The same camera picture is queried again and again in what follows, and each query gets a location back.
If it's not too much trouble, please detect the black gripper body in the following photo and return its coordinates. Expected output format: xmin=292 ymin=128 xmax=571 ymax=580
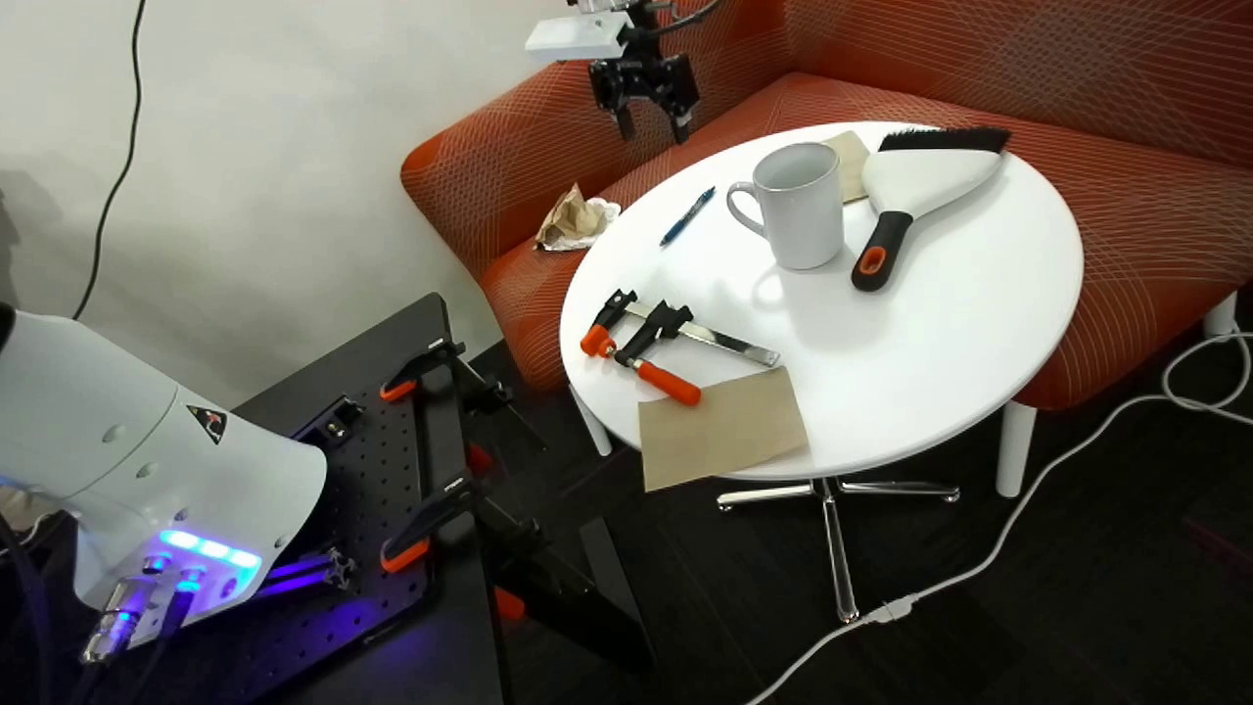
xmin=584 ymin=50 xmax=703 ymax=118

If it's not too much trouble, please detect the blue pen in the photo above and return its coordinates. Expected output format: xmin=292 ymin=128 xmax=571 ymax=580
xmin=657 ymin=186 xmax=720 ymax=250

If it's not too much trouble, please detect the white ceramic mug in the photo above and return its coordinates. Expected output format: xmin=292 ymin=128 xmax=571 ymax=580
xmin=725 ymin=138 xmax=851 ymax=275

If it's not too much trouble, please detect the red orange fabric sofa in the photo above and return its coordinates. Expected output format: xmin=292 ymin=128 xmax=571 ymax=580
xmin=400 ymin=0 xmax=1253 ymax=414

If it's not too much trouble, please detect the crumpled paper wad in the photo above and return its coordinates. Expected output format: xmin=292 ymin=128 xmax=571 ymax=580
xmin=531 ymin=182 xmax=626 ymax=260

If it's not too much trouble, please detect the large brown paper envelope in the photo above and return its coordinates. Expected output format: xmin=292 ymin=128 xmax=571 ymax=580
xmin=635 ymin=369 xmax=814 ymax=499

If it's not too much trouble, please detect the black orange small mounting clamp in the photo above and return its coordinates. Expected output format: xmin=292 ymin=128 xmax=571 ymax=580
xmin=377 ymin=333 xmax=522 ymax=481

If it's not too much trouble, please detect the white round table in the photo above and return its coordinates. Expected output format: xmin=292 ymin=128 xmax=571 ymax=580
xmin=557 ymin=118 xmax=1088 ymax=507

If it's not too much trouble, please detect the black perforated mounting table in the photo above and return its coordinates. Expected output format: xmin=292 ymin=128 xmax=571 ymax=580
xmin=0 ymin=290 xmax=511 ymax=705

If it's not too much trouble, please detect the black orange large mounting clamp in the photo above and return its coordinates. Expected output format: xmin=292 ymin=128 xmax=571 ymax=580
xmin=377 ymin=473 xmax=657 ymax=675

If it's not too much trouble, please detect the chrome star base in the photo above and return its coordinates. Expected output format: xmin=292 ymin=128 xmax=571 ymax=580
xmin=711 ymin=473 xmax=967 ymax=628

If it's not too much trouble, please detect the white furniture leg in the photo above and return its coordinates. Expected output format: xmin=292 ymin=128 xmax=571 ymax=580
xmin=1198 ymin=290 xmax=1241 ymax=343

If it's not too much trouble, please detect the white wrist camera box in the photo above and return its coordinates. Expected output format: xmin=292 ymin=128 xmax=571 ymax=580
xmin=522 ymin=12 xmax=635 ymax=64

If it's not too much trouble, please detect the short orange handled bar clamp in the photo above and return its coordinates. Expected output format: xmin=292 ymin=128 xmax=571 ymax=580
xmin=576 ymin=285 xmax=647 ymax=365

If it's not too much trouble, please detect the white brush black orange handle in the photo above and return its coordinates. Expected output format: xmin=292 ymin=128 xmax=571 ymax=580
xmin=851 ymin=121 xmax=1012 ymax=298

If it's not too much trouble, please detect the long orange handled bar clamp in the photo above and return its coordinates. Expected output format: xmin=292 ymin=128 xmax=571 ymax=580
xmin=612 ymin=298 xmax=787 ymax=410

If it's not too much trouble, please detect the black wall cable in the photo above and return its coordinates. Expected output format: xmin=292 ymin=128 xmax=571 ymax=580
xmin=71 ymin=0 xmax=152 ymax=324

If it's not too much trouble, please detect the white power cable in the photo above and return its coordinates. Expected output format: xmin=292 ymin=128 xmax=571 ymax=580
xmin=744 ymin=324 xmax=1253 ymax=705

